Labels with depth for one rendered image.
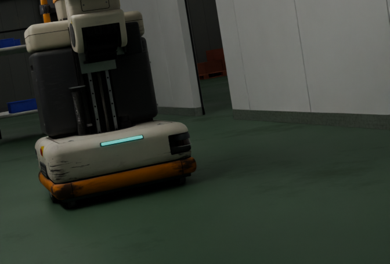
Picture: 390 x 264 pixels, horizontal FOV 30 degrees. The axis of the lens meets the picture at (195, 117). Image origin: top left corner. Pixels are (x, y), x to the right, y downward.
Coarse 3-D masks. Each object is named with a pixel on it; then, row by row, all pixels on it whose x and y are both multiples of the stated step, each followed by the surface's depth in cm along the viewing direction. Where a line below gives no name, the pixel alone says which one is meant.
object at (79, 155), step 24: (48, 144) 319; (72, 144) 304; (96, 144) 306; (120, 144) 308; (144, 144) 312; (168, 144) 315; (48, 168) 312; (72, 168) 302; (96, 168) 306; (120, 168) 309; (144, 168) 312; (168, 168) 315; (192, 168) 318; (72, 192) 302; (96, 192) 306
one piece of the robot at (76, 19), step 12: (72, 0) 308; (84, 0) 309; (96, 0) 311; (108, 0) 313; (72, 12) 309; (84, 12) 310; (96, 12) 309; (108, 12) 309; (120, 12) 310; (72, 24) 309; (84, 24) 306; (96, 24) 308; (120, 24) 311; (72, 36) 312; (120, 36) 313
